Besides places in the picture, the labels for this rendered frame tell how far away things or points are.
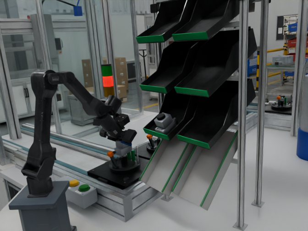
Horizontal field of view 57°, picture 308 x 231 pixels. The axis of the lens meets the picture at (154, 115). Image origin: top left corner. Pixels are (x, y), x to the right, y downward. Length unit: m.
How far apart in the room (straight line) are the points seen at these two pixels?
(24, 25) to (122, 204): 1.46
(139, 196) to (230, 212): 0.36
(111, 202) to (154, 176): 0.20
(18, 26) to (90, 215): 1.38
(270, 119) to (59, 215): 1.58
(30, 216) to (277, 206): 0.89
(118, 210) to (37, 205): 0.32
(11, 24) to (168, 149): 1.41
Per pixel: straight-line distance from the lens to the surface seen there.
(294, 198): 1.33
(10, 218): 1.34
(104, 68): 1.39
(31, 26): 2.19
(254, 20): 12.67
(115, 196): 1.12
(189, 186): 1.01
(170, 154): 1.10
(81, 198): 1.17
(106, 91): 1.40
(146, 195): 1.20
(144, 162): 1.33
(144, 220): 1.14
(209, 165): 1.01
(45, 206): 0.96
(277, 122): 2.14
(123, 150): 1.24
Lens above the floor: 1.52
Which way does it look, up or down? 15 degrees down
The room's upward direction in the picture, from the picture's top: 4 degrees counter-clockwise
